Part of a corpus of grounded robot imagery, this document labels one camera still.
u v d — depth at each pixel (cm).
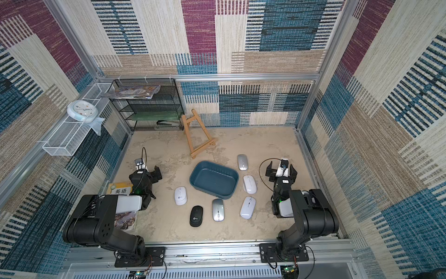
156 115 111
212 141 108
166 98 108
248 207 85
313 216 44
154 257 73
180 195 89
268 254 73
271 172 81
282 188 68
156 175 90
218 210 85
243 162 102
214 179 96
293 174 81
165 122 109
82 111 75
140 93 87
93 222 45
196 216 83
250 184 92
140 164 79
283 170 75
